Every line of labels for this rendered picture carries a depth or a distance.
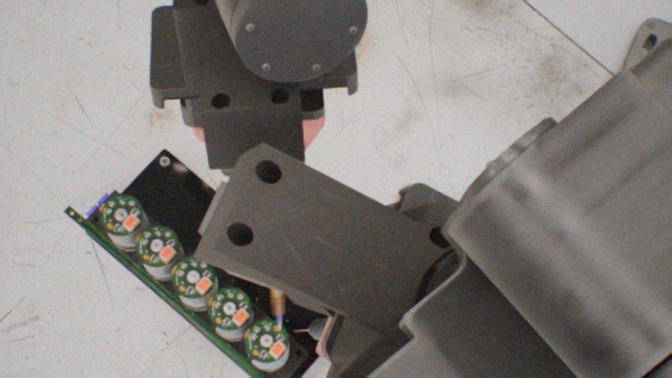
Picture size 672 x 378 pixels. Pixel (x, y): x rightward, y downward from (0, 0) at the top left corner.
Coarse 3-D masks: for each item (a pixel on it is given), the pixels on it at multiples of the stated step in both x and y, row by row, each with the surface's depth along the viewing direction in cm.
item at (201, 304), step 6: (192, 270) 74; (186, 276) 74; (198, 276) 74; (192, 282) 74; (216, 282) 76; (216, 288) 76; (210, 294) 75; (186, 300) 75; (192, 300) 75; (198, 300) 75; (204, 300) 76; (186, 306) 78; (192, 306) 77; (198, 306) 77; (204, 306) 77
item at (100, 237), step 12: (72, 216) 75; (84, 228) 75; (96, 228) 75; (96, 240) 75; (108, 240) 75; (120, 252) 75; (132, 264) 74; (144, 264) 75; (144, 276) 74; (156, 288) 74; (168, 300) 74; (180, 312) 74; (192, 312) 74; (192, 324) 74; (204, 324) 74; (216, 336) 73; (228, 348) 73; (240, 360) 73; (252, 360) 73; (252, 372) 73
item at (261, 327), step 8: (264, 320) 74; (272, 320) 74; (248, 328) 74; (256, 328) 74; (264, 328) 74; (272, 328) 74; (248, 336) 74; (256, 336) 74; (272, 336) 74; (280, 336) 73; (248, 344) 73; (256, 344) 73; (272, 344) 73; (248, 352) 73; (264, 352) 73; (256, 360) 73; (264, 360) 73; (272, 360) 73
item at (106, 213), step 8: (112, 200) 75; (120, 200) 75; (128, 200) 75; (136, 200) 75; (104, 208) 75; (112, 208) 75; (128, 208) 75; (136, 208) 75; (104, 216) 75; (112, 216) 75; (136, 216) 75; (104, 224) 75; (112, 224) 75; (120, 224) 75; (112, 232) 75; (120, 232) 75; (128, 232) 75
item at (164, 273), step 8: (152, 248) 75; (160, 248) 75; (176, 256) 75; (184, 256) 78; (168, 264) 75; (152, 272) 77; (160, 272) 76; (168, 272) 77; (160, 280) 79; (168, 280) 79
